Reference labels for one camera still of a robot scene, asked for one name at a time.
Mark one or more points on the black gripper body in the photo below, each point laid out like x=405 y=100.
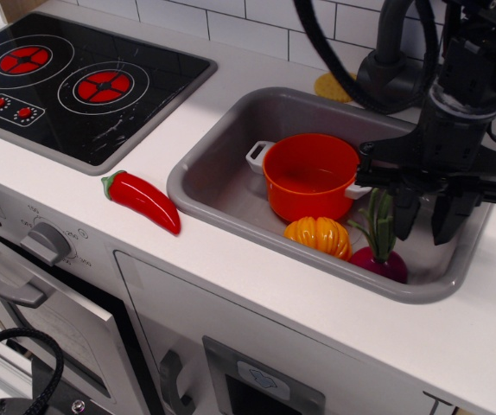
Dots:
x=443 y=156

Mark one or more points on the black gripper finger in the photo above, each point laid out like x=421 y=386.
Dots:
x=450 y=212
x=406 y=207

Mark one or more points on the purple toy beet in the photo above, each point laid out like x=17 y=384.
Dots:
x=377 y=226

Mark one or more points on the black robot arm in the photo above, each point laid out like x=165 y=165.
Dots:
x=469 y=61

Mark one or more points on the orange toy pot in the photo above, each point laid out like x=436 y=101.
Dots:
x=308 y=175

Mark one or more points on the grey plastic sink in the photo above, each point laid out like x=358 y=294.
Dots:
x=213 y=182

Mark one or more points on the orange toy pumpkin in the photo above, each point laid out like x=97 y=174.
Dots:
x=322 y=234

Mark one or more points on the grey toy faucet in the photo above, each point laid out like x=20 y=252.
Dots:
x=386 y=73

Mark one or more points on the yellow round sponge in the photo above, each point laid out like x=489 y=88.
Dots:
x=328 y=87

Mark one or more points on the white cabinet door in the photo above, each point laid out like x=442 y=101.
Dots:
x=238 y=361

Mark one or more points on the red toy chili pepper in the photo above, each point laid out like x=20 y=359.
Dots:
x=143 y=198

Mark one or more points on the black toy stove top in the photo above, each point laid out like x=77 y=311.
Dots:
x=85 y=97

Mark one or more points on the toy oven door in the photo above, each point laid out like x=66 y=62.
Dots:
x=101 y=353

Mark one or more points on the grey oven knob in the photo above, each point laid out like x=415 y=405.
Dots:
x=46 y=243

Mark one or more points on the grey cabinet door handle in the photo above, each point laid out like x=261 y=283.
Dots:
x=170 y=370

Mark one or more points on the grey oven door handle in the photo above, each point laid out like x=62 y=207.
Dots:
x=20 y=285

